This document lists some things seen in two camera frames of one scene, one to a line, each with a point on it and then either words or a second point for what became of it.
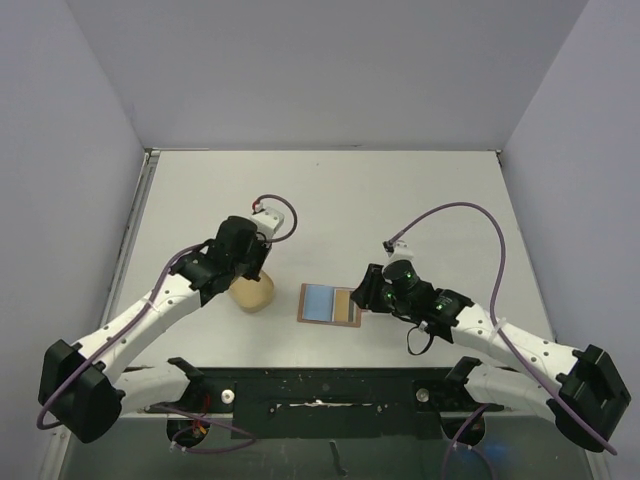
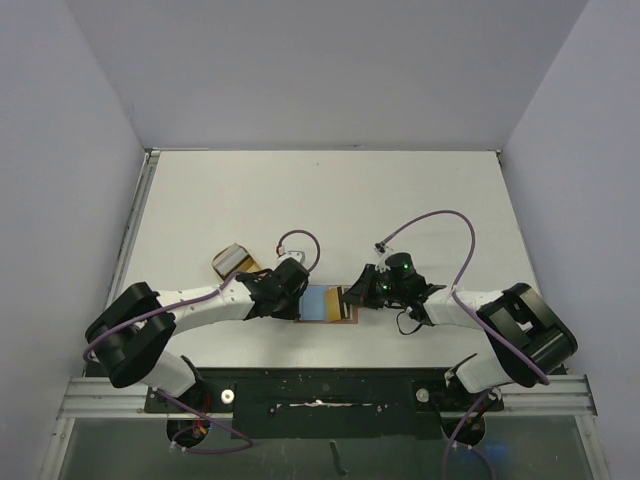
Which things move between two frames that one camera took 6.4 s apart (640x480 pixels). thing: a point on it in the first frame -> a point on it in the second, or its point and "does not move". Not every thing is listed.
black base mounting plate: x=330 y=404 does not move
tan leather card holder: x=328 y=305 does not move
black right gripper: x=370 y=292 does not move
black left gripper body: x=250 y=265 -> x=288 y=305
